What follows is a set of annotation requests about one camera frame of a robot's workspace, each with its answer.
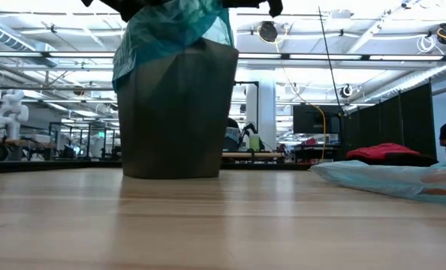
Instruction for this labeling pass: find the teal plastic trash bag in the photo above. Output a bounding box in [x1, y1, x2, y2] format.
[111, 0, 235, 93]

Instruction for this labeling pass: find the light blue trash bag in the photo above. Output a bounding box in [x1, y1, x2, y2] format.
[311, 158, 446, 206]

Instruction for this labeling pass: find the background workbench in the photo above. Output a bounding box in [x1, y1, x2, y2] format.
[0, 135, 57, 162]

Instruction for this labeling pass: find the background wooden table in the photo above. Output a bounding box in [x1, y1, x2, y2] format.
[221, 151, 285, 163]

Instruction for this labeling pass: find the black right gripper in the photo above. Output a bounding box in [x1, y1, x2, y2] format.
[221, 0, 285, 18]

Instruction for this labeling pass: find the long black cable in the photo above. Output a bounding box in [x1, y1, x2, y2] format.
[318, 6, 345, 113]

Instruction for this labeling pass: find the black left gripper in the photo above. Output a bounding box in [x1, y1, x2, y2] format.
[80, 0, 152, 23]

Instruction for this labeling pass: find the yellow cable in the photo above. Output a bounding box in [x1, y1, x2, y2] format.
[275, 35, 327, 161]

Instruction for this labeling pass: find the black partition wall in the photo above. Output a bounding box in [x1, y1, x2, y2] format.
[342, 82, 437, 161]

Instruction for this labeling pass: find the black monitor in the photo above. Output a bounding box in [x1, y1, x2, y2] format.
[292, 103, 341, 136]

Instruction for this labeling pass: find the dark translucent trash bin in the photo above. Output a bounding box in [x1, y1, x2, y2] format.
[116, 39, 240, 180]

